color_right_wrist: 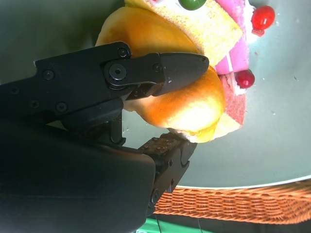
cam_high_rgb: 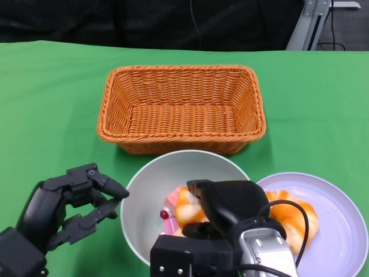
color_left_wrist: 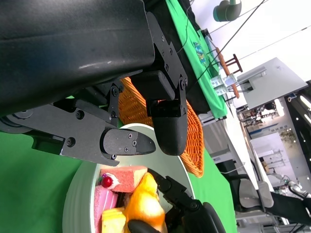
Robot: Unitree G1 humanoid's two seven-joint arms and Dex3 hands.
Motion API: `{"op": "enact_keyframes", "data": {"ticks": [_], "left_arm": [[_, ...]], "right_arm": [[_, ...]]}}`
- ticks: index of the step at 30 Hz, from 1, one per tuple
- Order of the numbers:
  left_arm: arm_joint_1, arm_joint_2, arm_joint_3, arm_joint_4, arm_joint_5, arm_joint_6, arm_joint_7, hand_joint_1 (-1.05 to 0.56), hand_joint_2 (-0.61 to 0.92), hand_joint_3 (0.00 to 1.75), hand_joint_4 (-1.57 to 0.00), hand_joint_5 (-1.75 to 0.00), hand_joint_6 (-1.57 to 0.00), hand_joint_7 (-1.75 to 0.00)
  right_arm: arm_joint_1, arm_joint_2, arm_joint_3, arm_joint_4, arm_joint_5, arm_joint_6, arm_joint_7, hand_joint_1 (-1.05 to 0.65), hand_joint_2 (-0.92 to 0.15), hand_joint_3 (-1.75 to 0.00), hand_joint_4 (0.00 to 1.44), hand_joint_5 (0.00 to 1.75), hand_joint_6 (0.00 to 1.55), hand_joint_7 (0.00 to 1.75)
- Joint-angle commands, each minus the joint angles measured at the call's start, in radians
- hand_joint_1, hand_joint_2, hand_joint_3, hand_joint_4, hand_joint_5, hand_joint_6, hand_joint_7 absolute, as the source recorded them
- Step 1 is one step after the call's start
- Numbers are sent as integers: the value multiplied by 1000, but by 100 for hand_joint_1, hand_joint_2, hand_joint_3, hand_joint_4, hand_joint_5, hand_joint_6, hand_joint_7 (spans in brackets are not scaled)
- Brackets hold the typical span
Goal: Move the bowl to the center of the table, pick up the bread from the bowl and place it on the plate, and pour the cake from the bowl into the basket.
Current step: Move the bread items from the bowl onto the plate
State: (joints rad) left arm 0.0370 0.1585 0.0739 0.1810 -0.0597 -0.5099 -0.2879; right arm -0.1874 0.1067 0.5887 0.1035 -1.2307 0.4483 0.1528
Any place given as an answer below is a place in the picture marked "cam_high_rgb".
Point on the grey-green bowl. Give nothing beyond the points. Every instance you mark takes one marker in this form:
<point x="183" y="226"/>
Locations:
<point x="150" y="187"/>

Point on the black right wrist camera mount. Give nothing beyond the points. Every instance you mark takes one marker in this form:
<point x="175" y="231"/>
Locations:
<point x="187" y="256"/>

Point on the green tablecloth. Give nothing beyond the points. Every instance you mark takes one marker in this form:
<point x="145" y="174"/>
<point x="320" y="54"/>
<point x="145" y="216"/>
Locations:
<point x="43" y="101"/>

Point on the lavender plate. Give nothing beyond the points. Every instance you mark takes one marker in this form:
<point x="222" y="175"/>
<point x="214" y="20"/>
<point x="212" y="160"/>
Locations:
<point x="340" y="219"/>

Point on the orange white toy bread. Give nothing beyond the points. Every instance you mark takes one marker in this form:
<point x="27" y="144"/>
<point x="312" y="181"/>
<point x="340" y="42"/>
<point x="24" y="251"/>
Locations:
<point x="187" y="210"/>
<point x="288" y="222"/>

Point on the orange wicker basket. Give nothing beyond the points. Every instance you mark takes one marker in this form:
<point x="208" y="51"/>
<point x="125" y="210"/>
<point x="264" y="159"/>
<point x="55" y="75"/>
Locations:
<point x="181" y="121"/>

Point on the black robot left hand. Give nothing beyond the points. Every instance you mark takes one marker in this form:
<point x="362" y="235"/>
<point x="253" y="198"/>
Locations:
<point x="43" y="210"/>

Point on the salmon pink cube cake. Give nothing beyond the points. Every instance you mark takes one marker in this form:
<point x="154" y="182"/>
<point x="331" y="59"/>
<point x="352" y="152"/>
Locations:
<point x="173" y="197"/>

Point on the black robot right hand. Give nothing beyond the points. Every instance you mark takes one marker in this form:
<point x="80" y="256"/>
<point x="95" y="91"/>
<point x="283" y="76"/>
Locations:
<point x="230" y="202"/>

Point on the silver black robot right arm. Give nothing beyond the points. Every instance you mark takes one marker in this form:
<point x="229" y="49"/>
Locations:
<point x="268" y="251"/>

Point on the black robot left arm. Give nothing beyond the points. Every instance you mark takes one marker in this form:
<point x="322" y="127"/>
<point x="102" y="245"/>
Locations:
<point x="17" y="256"/>

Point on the grey metal stand frame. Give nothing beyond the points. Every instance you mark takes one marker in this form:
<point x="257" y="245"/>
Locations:
<point x="302" y="31"/>

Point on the long magenta striped cake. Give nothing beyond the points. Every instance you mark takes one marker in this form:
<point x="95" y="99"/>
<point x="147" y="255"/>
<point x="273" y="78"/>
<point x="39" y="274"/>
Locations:
<point x="171" y="226"/>

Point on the black backdrop cloth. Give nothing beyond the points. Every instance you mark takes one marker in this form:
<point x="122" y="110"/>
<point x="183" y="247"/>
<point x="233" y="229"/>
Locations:
<point x="86" y="20"/>

